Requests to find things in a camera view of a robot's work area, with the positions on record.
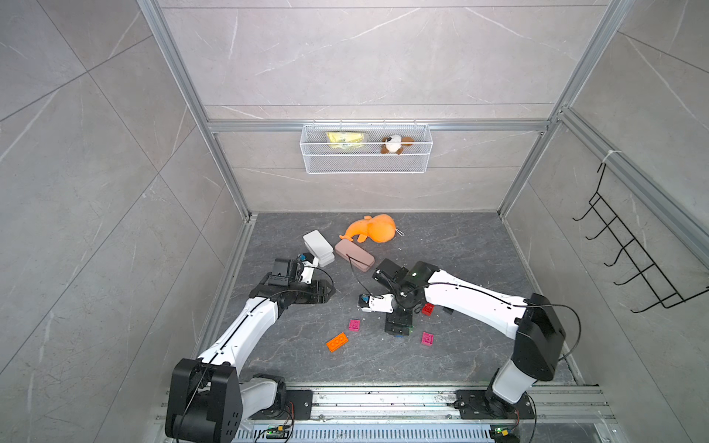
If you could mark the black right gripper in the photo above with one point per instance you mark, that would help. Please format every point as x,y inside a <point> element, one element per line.
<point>402,319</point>

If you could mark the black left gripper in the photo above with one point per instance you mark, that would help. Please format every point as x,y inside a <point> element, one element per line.
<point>318,293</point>

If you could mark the red lego brick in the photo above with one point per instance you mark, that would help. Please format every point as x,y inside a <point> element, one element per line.
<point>428,309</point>

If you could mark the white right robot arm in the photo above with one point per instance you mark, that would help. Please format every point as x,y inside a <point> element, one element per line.
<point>531,322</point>

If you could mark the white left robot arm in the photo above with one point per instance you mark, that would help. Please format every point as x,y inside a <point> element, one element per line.
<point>232,354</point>

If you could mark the magenta lego brick right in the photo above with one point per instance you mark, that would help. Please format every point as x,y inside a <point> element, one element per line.
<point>427,339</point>

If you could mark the orange lego brick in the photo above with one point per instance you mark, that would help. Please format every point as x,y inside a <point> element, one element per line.
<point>337,342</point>

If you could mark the white rectangular box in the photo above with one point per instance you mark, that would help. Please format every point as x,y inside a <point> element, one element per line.
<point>318,246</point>

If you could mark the pink rectangular case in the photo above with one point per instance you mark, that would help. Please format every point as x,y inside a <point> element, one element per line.
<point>354,254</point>

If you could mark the orange plush whale toy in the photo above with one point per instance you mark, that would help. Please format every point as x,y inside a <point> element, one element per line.
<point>380,229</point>

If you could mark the brown white plush toy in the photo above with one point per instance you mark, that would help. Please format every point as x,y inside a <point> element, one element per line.
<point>395,144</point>

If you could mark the yellow packet in basket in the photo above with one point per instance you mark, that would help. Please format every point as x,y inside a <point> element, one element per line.
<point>347,140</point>

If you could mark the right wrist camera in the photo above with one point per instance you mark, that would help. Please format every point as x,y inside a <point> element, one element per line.
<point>376,303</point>

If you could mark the white wire wall basket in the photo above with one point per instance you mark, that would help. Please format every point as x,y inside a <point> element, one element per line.
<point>320,159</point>

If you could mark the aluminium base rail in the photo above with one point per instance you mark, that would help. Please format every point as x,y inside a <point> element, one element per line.
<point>385,412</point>

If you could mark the black wire hook rack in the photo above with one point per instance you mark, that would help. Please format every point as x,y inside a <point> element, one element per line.
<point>644,267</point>

